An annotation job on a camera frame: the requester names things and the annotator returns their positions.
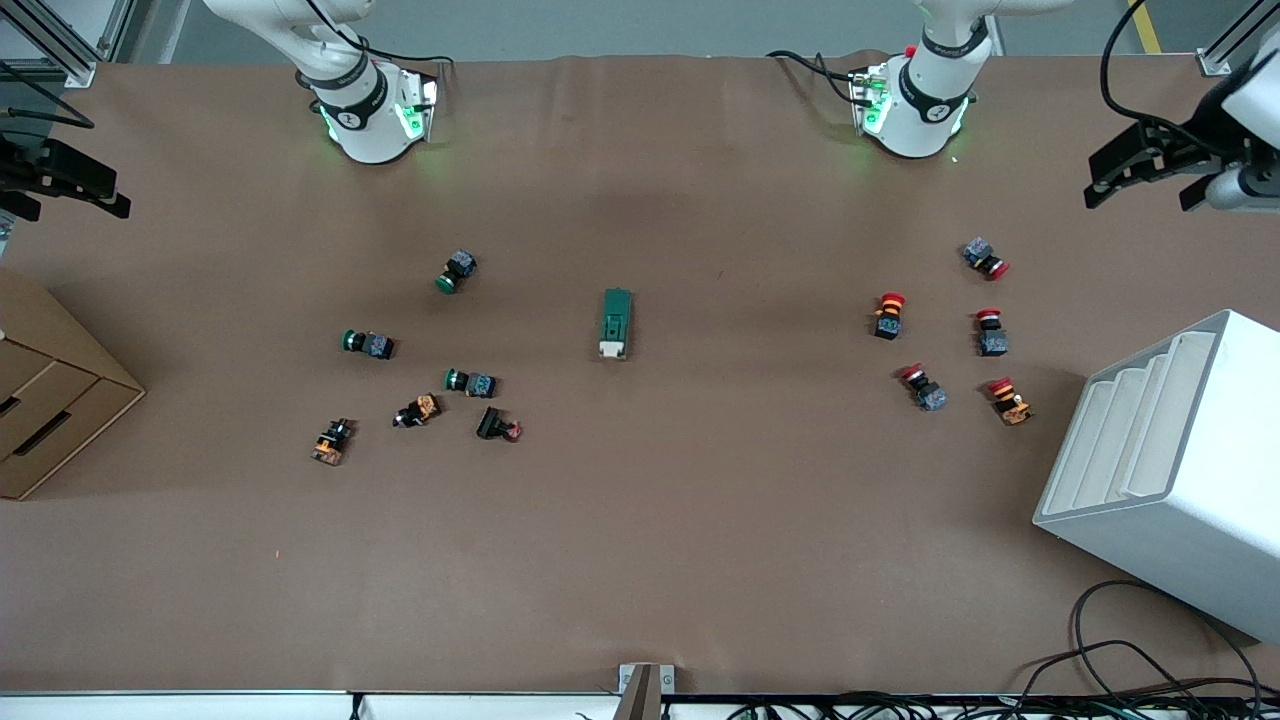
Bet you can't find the black arm base cable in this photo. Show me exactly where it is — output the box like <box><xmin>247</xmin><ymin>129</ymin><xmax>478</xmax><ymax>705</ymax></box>
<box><xmin>305</xmin><ymin>0</ymin><xmax>456</xmax><ymax>71</ymax></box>
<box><xmin>768</xmin><ymin>48</ymin><xmax>863</xmax><ymax>106</ymax></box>

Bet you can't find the brown cardboard box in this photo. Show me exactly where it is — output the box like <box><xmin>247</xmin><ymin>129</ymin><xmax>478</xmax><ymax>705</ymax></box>
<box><xmin>0</xmin><ymin>268</ymin><xmax>147</xmax><ymax>501</ymax></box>

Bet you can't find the black right arm base cable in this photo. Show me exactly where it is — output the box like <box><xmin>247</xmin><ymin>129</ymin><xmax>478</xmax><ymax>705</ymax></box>
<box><xmin>305</xmin><ymin>0</ymin><xmax>456</xmax><ymax>71</ymax></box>

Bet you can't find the black left arm base cable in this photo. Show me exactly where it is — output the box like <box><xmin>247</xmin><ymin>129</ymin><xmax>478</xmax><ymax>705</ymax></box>
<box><xmin>768</xmin><ymin>48</ymin><xmax>863</xmax><ymax>106</ymax></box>

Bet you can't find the aluminium frame profile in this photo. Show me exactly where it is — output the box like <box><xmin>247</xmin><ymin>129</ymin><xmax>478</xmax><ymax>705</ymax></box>
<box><xmin>0</xmin><ymin>0</ymin><xmax>136</xmax><ymax>86</ymax></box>
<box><xmin>1195</xmin><ymin>0</ymin><xmax>1280</xmax><ymax>76</ymax></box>

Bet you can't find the white table edge rail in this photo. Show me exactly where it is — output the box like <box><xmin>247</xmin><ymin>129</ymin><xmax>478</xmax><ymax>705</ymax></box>
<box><xmin>0</xmin><ymin>690</ymin><xmax>621</xmax><ymax>720</ymax></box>

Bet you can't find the black cable bundle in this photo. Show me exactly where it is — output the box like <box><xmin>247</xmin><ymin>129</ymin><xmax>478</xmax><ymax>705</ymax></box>
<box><xmin>690</xmin><ymin>688</ymin><xmax>1280</xmax><ymax>720</ymax></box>

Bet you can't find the black left arm wrist cable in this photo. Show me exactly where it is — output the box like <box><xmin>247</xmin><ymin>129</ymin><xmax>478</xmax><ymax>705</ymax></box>
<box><xmin>1100</xmin><ymin>0</ymin><xmax>1216</xmax><ymax>136</ymax></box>

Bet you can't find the green terminal block part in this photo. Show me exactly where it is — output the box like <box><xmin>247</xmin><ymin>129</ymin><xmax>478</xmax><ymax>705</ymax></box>
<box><xmin>598</xmin><ymin>288</ymin><xmax>633</xmax><ymax>361</ymax></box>

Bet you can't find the black looped floor cable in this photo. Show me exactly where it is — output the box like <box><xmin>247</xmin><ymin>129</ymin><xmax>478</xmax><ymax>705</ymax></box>
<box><xmin>1072</xmin><ymin>580</ymin><xmax>1263</xmax><ymax>701</ymax></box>

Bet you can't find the white slotted storage rack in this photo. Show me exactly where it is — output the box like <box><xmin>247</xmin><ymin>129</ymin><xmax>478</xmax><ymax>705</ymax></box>
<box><xmin>1033</xmin><ymin>309</ymin><xmax>1280</xmax><ymax>644</ymax></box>

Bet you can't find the metal table edge bracket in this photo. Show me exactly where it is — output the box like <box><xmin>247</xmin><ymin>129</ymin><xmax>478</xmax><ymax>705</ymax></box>
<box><xmin>618</xmin><ymin>663</ymin><xmax>676</xmax><ymax>720</ymax></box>

